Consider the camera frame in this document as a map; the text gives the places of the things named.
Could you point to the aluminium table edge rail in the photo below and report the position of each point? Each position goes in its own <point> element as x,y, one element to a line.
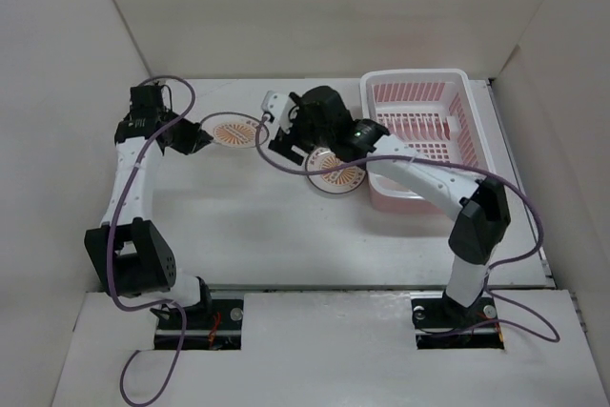
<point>510,151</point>

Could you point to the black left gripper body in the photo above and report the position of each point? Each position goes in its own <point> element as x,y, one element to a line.
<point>169,115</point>

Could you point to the white pink dish rack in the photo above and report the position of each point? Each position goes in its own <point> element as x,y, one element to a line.
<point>431,110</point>

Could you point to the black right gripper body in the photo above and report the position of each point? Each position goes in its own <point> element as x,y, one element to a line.
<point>303,129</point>

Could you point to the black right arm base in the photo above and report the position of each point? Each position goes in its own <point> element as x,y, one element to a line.
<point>440,325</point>

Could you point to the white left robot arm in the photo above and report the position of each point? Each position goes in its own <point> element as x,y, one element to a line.
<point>129,254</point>

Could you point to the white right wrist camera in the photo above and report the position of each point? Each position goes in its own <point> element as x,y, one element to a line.
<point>277,106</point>

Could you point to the orange sunburst plate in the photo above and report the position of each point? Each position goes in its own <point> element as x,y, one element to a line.
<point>231,129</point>
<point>338,182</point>

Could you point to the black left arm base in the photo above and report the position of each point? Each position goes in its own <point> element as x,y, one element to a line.
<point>219,329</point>

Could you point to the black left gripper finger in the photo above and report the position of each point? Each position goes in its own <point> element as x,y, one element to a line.
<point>183,142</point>
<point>185,125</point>

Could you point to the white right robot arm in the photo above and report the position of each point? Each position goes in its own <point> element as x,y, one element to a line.
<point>477,207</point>

